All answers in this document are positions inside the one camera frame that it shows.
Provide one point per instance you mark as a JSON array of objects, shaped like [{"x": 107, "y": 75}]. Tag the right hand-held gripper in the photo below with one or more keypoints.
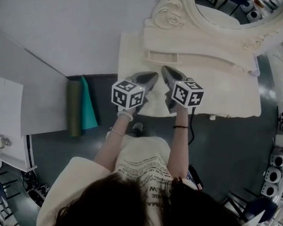
[{"x": 187, "y": 94}]

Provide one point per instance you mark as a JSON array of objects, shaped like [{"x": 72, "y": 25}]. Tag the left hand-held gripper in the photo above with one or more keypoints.
[{"x": 127, "y": 94}]

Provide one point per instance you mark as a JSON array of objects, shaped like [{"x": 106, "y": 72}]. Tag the cream dressing table drawer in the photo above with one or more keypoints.
[{"x": 163, "y": 57}]

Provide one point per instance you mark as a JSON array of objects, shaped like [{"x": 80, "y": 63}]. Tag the person's left forearm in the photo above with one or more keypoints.
[{"x": 112, "y": 144}]

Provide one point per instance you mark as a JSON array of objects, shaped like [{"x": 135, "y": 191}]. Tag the person's right forearm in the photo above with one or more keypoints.
[{"x": 179, "y": 147}]

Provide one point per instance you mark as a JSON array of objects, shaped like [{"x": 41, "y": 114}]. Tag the cream dressing table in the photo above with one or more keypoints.
[{"x": 218, "y": 91}]

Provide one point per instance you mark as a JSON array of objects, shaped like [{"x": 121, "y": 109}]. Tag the black wrist band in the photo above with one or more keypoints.
[{"x": 181, "y": 126}]

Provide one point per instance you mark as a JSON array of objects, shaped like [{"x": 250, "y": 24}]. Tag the grey shoe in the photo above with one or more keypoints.
[{"x": 137, "y": 129}]

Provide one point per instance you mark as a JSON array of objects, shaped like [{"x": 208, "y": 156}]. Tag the thin silver bangle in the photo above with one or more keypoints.
[{"x": 116, "y": 131}]

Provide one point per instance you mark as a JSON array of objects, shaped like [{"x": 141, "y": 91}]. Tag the teal sheet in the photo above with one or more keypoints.
[{"x": 89, "y": 110}]

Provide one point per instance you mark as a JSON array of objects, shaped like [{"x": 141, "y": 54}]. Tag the olive green rolled mat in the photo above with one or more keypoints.
[{"x": 74, "y": 109}]

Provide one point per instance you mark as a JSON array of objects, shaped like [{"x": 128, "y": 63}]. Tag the cream printed dress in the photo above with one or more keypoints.
[{"x": 140, "y": 163}]

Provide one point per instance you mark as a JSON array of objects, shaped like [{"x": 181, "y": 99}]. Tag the dark flat box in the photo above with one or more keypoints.
[{"x": 196, "y": 176}]

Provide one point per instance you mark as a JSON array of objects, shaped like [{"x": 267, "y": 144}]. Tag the white partition board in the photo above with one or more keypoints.
[{"x": 36, "y": 82}]

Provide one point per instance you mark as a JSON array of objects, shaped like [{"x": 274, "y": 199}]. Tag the row of white devices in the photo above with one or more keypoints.
[{"x": 274, "y": 174}]

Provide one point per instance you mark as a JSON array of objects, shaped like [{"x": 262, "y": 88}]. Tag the white shelf unit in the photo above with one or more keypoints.
[{"x": 14, "y": 148}]

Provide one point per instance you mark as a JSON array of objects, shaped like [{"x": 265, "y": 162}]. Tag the oval mirror with carved frame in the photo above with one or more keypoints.
[{"x": 186, "y": 13}]

